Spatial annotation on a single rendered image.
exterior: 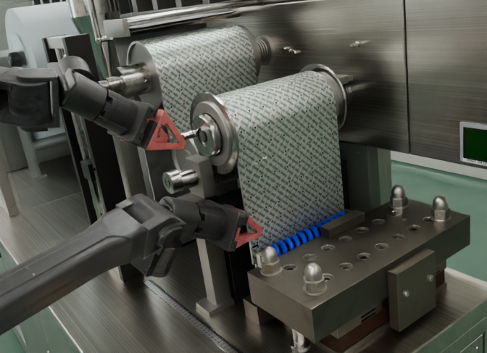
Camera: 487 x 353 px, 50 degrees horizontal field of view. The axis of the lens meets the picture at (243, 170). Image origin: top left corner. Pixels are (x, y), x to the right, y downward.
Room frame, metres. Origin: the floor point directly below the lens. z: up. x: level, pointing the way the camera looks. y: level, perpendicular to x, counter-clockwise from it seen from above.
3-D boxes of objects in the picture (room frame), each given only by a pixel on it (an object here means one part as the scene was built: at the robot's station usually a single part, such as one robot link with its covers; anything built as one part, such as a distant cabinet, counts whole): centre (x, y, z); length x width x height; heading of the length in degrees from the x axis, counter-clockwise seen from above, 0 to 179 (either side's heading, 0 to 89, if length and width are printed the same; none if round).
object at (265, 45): (1.26, -0.06, 1.33); 0.07 x 0.07 x 0.07; 33
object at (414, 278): (0.76, -0.26, 0.96); 0.10 x 0.03 x 0.11; 123
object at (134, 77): (1.08, 0.20, 1.33); 0.06 x 0.06 x 0.06; 33
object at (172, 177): (0.87, 0.13, 1.18); 0.04 x 0.02 x 0.04; 33
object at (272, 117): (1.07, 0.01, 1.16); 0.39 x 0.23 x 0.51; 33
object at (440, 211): (0.88, -0.35, 1.05); 0.04 x 0.04 x 0.04
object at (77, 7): (1.55, 0.35, 1.50); 0.14 x 0.14 x 0.06
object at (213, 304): (0.90, 0.10, 1.05); 0.06 x 0.05 x 0.31; 123
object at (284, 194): (0.90, -0.09, 1.10); 0.23 x 0.01 x 0.18; 123
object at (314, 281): (0.70, -0.08, 1.05); 0.04 x 0.04 x 0.04
